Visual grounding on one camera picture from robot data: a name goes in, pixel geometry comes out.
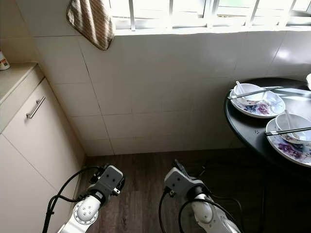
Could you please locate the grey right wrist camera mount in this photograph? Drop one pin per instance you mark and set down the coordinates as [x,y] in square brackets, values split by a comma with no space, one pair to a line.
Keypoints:
[180,180]

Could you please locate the white floral plate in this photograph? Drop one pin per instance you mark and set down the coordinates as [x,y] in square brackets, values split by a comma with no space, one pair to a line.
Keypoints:
[265,109]
[289,150]

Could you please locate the brown striped hanging cloth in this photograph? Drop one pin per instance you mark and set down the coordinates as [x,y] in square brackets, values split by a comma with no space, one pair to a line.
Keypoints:
[92,22]

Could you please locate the dark chopstick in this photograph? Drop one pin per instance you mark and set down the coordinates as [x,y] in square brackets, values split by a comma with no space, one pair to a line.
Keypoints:
[289,130]
[255,92]

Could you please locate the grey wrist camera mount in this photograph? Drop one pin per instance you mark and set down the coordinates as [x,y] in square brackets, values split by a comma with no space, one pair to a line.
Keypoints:
[111,180]
[180,180]

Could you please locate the white bottle with orange label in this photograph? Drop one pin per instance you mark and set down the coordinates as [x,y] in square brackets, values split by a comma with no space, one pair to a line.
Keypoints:
[4,62]

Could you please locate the white ceramic bowl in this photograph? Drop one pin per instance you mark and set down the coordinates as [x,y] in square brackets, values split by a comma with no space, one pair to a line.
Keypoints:
[301,121]
[248,100]

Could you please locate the white barred window frame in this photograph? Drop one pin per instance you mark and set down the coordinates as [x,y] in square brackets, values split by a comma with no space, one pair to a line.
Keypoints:
[131,14]

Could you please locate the small floral bowl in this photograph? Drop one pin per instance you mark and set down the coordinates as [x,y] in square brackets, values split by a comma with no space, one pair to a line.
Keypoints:
[309,81]

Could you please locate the beige base cabinet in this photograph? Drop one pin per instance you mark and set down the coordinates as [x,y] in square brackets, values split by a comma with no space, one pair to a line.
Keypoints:
[39,165]

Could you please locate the black round table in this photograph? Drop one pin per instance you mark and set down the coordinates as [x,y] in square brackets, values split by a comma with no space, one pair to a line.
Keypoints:
[248,128]

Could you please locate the white ceramic spoon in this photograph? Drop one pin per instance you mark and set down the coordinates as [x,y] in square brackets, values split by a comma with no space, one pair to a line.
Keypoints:
[287,116]
[238,85]

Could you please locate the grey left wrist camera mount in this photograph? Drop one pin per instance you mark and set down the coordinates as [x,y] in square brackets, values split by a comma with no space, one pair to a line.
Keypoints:
[111,180]

